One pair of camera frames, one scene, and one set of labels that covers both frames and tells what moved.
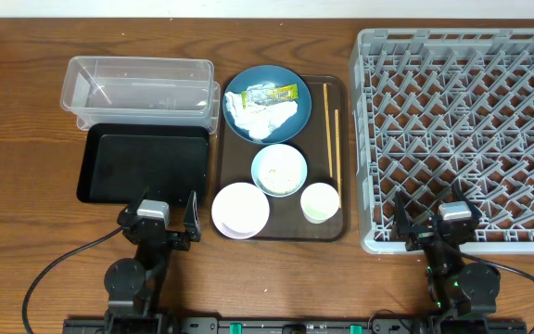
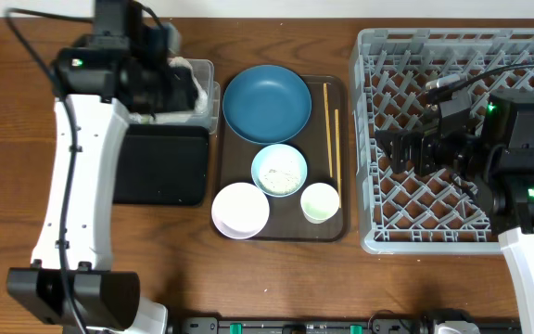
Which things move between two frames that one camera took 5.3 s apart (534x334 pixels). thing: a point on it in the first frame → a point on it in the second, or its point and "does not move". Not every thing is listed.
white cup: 319,201 does not move
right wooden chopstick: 338,155 does not move
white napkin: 260,119 → 201,100
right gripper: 421,237 → 425,139
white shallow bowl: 240,210 does not move
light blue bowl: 279,170 does not move
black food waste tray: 118,161 does not move
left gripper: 157,233 → 174,86
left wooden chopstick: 326,103 does not move
